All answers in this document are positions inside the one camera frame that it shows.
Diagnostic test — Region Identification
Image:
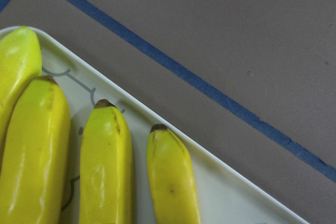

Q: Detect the white bear tray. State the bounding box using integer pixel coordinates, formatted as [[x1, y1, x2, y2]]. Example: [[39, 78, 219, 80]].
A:
[[35, 29, 304, 223]]

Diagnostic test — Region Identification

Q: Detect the yellow banana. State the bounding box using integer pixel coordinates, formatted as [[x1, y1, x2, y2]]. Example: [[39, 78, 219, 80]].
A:
[[79, 99, 134, 223], [1, 76, 70, 223], [1, 26, 42, 144], [146, 124, 201, 223]]

